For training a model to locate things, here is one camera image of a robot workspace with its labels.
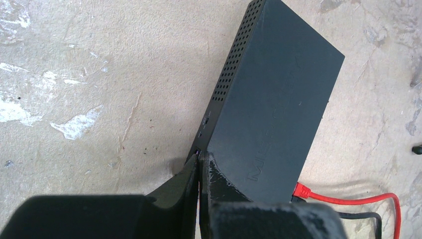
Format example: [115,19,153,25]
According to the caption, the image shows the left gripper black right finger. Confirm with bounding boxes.
[199,153,347,239]

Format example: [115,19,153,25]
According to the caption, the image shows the small black cutters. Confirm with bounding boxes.
[412,145,422,155]

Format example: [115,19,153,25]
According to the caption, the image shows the black network switch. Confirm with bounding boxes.
[190,0,344,204]

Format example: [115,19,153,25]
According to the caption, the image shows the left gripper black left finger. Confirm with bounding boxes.
[0,156,198,239]

